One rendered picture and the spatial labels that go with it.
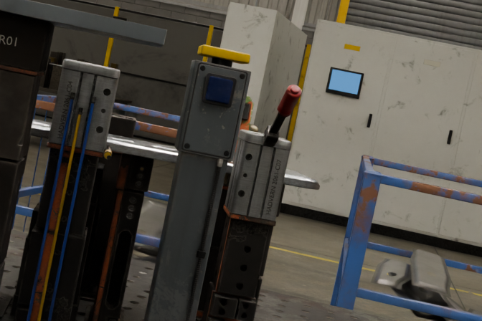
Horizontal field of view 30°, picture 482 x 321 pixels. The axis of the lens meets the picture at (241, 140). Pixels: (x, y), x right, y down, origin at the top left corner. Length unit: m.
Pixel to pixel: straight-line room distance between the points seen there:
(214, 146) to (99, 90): 0.22
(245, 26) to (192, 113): 8.04
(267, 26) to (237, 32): 0.31
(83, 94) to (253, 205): 0.28
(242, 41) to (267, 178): 7.86
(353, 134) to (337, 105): 0.33
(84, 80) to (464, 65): 7.96
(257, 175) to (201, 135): 0.20
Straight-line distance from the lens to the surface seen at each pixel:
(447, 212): 9.08
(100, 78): 1.22
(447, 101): 9.03
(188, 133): 1.07
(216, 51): 1.07
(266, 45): 9.04
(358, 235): 2.93
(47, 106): 3.18
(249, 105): 1.58
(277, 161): 1.25
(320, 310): 1.90
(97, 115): 1.22
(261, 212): 1.26
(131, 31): 1.03
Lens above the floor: 1.11
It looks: 3 degrees down
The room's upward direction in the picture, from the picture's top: 12 degrees clockwise
